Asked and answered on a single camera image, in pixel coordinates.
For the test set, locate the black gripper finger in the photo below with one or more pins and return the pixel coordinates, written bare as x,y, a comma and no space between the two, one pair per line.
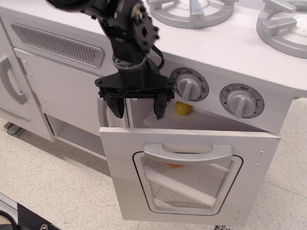
160,104
116,105

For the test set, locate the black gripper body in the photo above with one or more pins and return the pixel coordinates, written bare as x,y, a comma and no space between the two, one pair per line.
142,82

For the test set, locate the silver oven door handle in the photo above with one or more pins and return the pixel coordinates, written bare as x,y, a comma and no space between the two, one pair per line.
155,151

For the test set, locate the white toy oven door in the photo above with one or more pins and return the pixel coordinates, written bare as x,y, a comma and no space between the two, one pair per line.
220,193

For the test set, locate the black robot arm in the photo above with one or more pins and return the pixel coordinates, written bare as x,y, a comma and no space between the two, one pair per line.
132,35

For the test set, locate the grey left stove knob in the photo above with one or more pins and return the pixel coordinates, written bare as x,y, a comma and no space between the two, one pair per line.
153,66

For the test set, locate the yellow toy lemon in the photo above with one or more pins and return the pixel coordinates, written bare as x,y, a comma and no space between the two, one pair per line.
183,108

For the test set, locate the grey middle temperature knob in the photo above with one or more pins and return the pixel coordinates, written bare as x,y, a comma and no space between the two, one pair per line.
189,84

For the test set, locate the white cabinet door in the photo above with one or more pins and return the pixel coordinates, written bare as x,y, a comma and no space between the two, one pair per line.
68,96

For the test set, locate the silver vent grille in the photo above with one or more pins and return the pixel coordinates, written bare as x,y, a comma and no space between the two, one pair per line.
59,45

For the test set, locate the orange toy fruit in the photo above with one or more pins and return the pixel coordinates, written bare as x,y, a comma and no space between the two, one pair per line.
175,165

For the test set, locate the white toy kitchen body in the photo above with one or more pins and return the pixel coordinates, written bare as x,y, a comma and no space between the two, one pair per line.
228,53

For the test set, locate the grey right timer knob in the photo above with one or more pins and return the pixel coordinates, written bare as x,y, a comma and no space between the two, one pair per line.
241,101

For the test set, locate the silver middle burner grate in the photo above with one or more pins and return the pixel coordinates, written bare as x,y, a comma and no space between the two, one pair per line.
191,14

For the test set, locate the silver burner grate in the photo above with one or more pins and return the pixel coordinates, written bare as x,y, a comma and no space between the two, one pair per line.
282,25
191,14

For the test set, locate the white left fridge door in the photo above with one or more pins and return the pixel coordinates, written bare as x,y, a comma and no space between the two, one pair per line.
28,116

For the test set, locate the silver right burner grate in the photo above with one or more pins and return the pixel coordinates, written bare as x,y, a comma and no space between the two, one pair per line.
282,25

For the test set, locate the silver cabinet door handle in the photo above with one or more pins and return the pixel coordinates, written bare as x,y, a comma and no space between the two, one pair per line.
102,112

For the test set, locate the silver left door handle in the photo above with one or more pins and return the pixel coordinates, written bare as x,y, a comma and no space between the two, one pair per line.
10,88

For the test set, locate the aluminium frame rail left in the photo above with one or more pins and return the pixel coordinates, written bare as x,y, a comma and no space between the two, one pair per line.
13,129

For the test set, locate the aluminium frame rail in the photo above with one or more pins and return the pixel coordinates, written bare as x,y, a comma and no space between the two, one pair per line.
223,227
13,129

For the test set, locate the aluminium frame rail right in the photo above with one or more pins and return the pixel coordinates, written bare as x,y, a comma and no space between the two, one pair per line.
223,227

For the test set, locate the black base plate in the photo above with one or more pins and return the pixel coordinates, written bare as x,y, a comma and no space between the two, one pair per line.
33,221

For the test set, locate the aluminium rail bottom left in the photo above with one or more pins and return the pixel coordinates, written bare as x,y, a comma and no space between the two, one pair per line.
9,206

